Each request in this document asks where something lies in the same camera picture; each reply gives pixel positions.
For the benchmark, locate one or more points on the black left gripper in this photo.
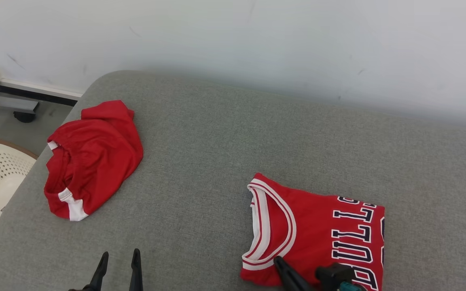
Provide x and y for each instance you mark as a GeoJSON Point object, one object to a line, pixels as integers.
{"type": "Point", "coordinates": [81, 289]}

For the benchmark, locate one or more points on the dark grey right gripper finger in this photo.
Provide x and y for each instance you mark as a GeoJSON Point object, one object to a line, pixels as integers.
{"type": "Point", "coordinates": [291, 279]}

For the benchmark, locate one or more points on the red basketball jersey black lettering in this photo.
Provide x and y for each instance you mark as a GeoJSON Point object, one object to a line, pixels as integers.
{"type": "Point", "coordinates": [314, 226]}

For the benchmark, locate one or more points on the red shorts white side panels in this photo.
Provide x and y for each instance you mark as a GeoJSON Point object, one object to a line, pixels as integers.
{"type": "Point", "coordinates": [95, 157]}

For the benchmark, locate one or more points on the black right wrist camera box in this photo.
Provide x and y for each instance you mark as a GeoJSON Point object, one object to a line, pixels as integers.
{"type": "Point", "coordinates": [334, 275]}

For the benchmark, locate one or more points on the white and black wall baseboard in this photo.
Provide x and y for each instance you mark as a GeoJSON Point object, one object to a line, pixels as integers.
{"type": "Point", "coordinates": [43, 93]}

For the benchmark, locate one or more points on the grey metal frame with caster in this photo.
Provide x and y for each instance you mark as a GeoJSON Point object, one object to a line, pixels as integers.
{"type": "Point", "coordinates": [2, 101]}

